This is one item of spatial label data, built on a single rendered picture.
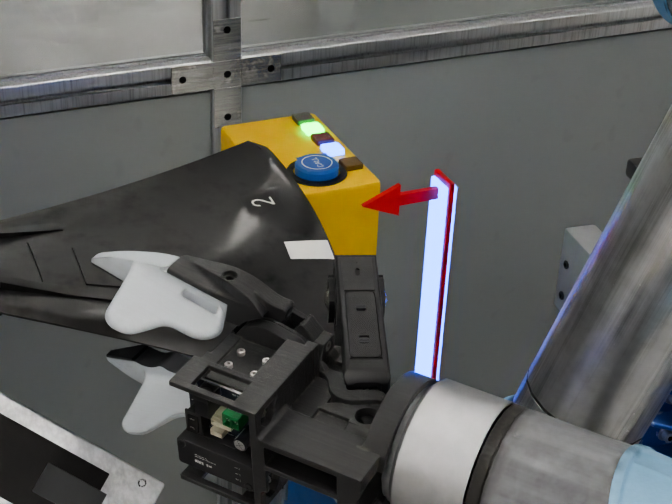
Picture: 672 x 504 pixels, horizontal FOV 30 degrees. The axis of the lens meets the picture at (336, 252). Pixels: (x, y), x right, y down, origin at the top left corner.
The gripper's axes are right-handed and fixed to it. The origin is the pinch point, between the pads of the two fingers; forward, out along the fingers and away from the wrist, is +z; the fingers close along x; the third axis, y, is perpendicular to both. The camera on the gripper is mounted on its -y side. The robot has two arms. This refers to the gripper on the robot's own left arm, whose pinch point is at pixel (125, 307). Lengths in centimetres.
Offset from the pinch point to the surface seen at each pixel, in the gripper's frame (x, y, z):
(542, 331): 84, -108, 10
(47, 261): -0.4, -0.9, 6.6
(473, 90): 38, -98, 20
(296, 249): 3.2, -13.5, -3.5
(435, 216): 4.4, -23.1, -9.2
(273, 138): 15.4, -42.3, 16.8
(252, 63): 27, -73, 39
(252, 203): 1.9, -15.2, 1.0
